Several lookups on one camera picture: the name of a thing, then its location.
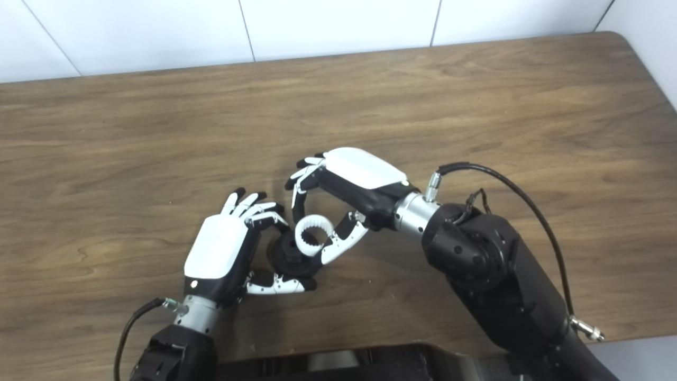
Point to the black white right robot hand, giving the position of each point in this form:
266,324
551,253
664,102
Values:
365,174

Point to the black robot torso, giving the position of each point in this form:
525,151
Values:
381,365

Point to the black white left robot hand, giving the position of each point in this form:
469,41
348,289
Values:
219,248

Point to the round black part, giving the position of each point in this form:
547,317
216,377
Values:
285,256

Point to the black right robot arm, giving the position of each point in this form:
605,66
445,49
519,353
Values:
502,280

